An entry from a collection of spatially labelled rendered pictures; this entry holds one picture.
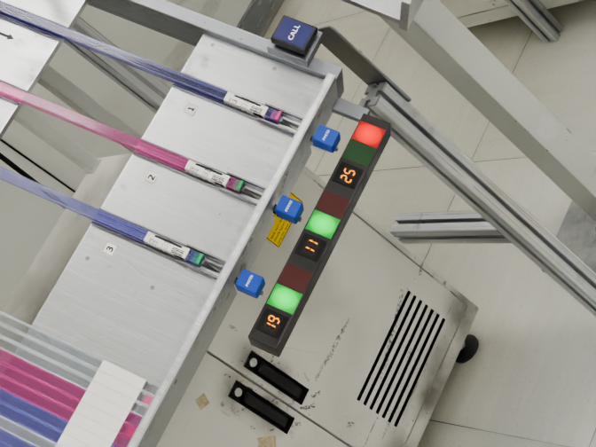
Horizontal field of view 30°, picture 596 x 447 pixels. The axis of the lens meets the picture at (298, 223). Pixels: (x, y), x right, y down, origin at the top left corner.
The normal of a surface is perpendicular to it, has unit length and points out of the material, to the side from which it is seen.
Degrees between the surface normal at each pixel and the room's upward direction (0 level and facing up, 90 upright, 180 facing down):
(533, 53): 0
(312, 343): 90
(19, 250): 90
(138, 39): 90
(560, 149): 90
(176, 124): 46
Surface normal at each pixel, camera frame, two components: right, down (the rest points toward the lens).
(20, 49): -0.07, -0.39
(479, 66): 0.56, 0.00
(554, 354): -0.69, -0.54
